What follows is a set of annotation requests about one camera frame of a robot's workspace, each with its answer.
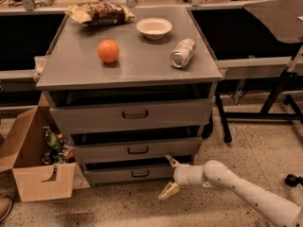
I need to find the grey top drawer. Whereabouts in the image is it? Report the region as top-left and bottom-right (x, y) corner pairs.
(50, 98), (213, 134)

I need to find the silver soda can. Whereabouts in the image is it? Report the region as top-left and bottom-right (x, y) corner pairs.
(169, 39), (196, 69)

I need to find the open cardboard box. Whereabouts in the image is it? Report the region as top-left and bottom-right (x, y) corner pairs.
(0, 96), (76, 202)

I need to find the black caster wheel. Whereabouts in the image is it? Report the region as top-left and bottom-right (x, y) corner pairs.
(285, 174), (303, 187)

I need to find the green snack bag in box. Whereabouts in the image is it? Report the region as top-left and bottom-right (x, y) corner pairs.
(45, 127), (63, 152)

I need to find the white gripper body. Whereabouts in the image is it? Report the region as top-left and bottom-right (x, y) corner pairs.
(173, 164), (206, 188)

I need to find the grey drawer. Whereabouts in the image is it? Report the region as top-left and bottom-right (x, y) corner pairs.
(84, 164), (173, 184)
(50, 98), (213, 134)
(72, 137), (202, 165)

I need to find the brown shoe tip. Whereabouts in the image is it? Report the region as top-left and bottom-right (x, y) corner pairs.
(0, 196), (13, 223)

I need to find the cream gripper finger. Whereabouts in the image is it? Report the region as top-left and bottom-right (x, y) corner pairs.
(166, 155), (180, 169)
(158, 182), (181, 201)

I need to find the grey drawer cabinet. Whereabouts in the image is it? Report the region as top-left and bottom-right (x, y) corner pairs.
(37, 7), (222, 174)

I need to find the brown chip bag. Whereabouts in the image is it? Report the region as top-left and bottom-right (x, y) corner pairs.
(65, 2), (134, 26)

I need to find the white paper bowl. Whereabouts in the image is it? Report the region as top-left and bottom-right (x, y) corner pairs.
(136, 18), (172, 40)

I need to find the grey bottom drawer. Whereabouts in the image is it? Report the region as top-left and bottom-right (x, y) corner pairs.
(84, 164), (173, 184)

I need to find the dark can in box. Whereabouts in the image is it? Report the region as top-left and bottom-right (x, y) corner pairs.
(42, 148), (57, 165)

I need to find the grey middle drawer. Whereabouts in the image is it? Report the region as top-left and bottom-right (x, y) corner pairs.
(72, 137), (202, 165)

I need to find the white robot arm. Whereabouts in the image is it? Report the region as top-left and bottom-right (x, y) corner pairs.
(158, 155), (303, 227)

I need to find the orange fruit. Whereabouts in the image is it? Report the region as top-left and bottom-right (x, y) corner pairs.
(98, 40), (119, 63)

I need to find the black table frame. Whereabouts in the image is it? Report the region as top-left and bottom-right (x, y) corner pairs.
(215, 44), (303, 144)

